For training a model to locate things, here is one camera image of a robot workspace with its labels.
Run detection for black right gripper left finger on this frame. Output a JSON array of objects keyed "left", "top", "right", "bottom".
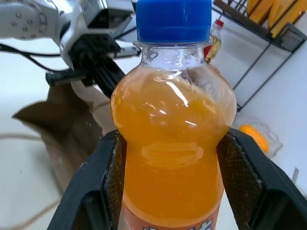
[{"left": 47, "top": 130, "right": 126, "bottom": 230}]

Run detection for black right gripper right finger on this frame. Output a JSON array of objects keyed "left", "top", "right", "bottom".
[{"left": 215, "top": 127, "right": 307, "bottom": 230}]

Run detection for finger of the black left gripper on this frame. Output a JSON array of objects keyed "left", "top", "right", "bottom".
[{"left": 92, "top": 59, "right": 126, "bottom": 99}]

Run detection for brown paper bag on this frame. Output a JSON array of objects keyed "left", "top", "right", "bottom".
[{"left": 0, "top": 80, "right": 120, "bottom": 230}]

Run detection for orange juice bottle blue cap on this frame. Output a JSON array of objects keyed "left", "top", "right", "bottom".
[{"left": 109, "top": 0, "right": 238, "bottom": 230}]

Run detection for large clear glass bowl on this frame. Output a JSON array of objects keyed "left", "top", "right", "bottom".
[{"left": 237, "top": 122, "right": 284, "bottom": 158}]

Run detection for orange fruit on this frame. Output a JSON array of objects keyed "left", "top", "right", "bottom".
[{"left": 239, "top": 124, "right": 270, "bottom": 153}]

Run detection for cooking oil bottle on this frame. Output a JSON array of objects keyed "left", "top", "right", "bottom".
[{"left": 203, "top": 19, "right": 225, "bottom": 64}]

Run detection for yellow package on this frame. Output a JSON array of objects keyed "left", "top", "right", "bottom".
[
  {"left": 268, "top": 0, "right": 307, "bottom": 39},
  {"left": 246, "top": 0, "right": 273, "bottom": 25}
]

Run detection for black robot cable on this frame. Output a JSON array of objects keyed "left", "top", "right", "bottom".
[{"left": 0, "top": 42, "right": 72, "bottom": 73}]

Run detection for black wire rack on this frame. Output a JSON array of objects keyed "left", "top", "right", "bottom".
[{"left": 212, "top": 0, "right": 307, "bottom": 111}]

